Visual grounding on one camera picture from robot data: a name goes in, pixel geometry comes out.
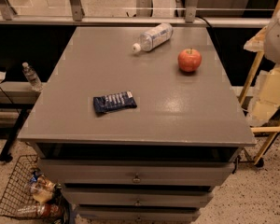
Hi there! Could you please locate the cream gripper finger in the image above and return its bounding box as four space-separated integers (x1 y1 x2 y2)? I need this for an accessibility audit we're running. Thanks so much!
244 26 268 52
246 64 280 127

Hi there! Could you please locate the black wire basket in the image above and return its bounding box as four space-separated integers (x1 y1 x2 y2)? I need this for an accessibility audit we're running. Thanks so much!
0 155 69 224

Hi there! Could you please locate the blue rxbar wrapper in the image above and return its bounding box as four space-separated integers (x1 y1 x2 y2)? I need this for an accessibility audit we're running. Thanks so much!
93 91 137 114

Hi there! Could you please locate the grey side bench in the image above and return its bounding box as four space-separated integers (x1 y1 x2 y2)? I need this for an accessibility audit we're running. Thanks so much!
0 81 40 104

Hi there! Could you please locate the snack bag in basket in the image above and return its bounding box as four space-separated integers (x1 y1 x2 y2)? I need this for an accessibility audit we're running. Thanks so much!
25 175 56 203

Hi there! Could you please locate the grey drawer cabinet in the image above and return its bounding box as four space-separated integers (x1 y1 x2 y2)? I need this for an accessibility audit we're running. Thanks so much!
20 27 255 223

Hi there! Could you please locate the small upright water bottle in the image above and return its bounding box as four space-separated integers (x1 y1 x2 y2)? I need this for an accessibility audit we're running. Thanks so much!
22 63 43 91

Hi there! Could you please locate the clear plastic water bottle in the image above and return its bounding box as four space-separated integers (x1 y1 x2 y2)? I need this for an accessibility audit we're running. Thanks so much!
133 23 173 53

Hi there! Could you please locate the yellow wooden ladder frame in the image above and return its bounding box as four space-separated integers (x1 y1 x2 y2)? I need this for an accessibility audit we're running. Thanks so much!
239 0 280 167

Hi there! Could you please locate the red apple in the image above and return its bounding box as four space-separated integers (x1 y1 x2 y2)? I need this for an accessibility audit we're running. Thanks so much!
177 49 202 72

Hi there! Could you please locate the red bottle in basket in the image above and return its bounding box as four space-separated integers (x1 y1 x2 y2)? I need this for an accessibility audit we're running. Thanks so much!
16 203 63 218

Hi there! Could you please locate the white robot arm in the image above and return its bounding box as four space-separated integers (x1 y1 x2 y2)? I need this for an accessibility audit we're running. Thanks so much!
244 9 280 126

